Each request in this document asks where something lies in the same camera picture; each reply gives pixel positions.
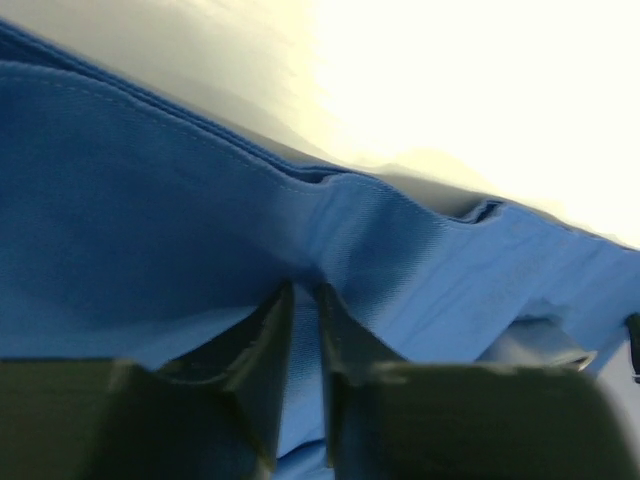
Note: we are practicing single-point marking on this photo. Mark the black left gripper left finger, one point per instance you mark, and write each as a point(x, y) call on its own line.
point(212, 413)

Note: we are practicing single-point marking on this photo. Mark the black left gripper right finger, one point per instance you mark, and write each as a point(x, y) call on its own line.
point(389, 418)

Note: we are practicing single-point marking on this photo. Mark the blue surgical cloth wrap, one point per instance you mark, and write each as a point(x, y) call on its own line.
point(134, 229)

